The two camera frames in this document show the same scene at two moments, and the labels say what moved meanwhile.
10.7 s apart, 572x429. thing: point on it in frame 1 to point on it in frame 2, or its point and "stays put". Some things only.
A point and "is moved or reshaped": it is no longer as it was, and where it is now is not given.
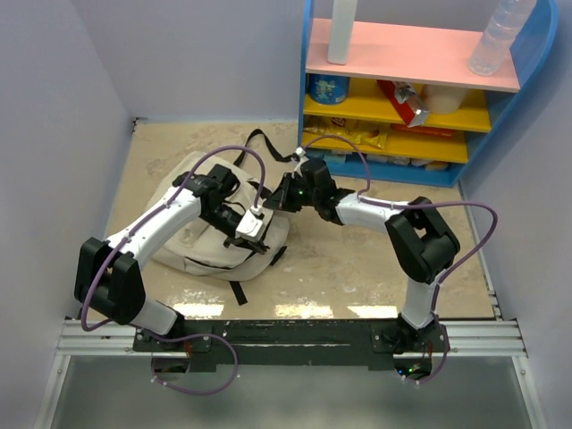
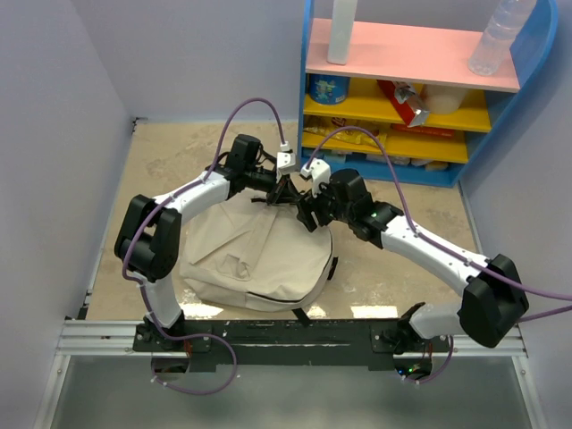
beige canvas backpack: [201, 251] is moved or reshaped
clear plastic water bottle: [502, 29] stays put
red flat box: [424, 129] stays put
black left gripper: [256, 247] to [282, 191]
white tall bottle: [342, 23] stays put
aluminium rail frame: [115, 339] stays put
